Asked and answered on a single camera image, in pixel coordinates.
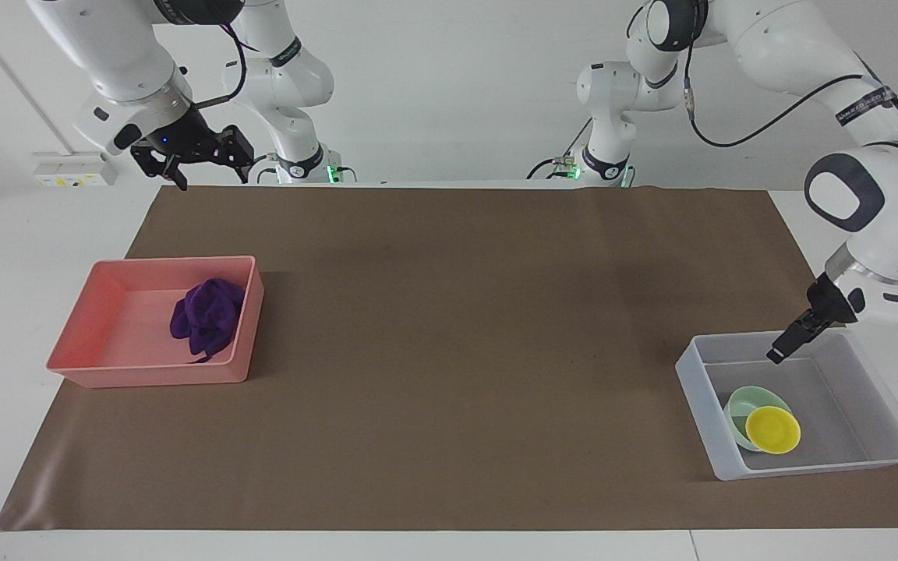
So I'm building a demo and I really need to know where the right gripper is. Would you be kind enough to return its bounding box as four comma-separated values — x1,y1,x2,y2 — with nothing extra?
130,104,256,192

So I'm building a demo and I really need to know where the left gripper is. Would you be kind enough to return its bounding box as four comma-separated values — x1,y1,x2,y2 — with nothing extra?
806,273,849,325

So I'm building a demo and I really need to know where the translucent grey plastic bin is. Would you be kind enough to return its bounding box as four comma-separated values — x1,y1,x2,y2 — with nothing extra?
675,328,898,482

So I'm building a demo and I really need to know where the yellow plate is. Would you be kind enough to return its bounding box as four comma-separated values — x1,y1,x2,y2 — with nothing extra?
745,406,802,455

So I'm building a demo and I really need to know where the light green bowl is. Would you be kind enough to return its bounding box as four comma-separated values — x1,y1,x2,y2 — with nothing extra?
724,386,794,452

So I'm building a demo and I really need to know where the purple cloth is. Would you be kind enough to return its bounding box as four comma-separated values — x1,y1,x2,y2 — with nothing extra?
169,278,247,365

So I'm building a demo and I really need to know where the pink plastic bin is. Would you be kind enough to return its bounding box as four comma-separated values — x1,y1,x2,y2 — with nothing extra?
46,256,265,389

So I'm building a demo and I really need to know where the black cable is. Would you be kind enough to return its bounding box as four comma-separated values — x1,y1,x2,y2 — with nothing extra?
683,43,869,149
193,22,249,108
249,153,281,185
527,117,595,180

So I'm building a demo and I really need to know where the white wall socket strip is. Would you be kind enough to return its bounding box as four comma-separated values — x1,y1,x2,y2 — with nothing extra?
33,152,119,189

